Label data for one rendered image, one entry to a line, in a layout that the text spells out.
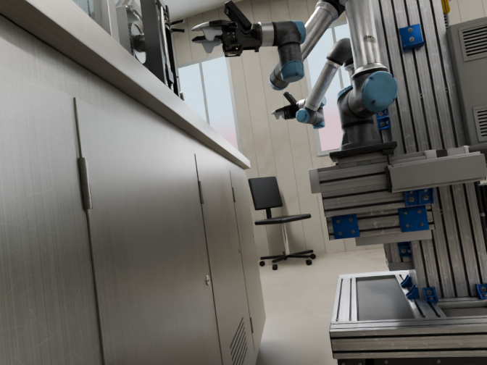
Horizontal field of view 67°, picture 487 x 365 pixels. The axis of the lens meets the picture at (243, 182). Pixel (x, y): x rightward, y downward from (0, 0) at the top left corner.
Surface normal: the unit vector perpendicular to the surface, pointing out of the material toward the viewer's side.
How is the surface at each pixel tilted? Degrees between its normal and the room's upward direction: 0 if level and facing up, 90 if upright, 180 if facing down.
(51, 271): 90
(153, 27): 90
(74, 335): 90
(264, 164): 90
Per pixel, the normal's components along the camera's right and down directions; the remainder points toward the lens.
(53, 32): 0.14, 0.99
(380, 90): 0.17, 0.04
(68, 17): 0.98, -0.14
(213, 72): -0.29, -0.02
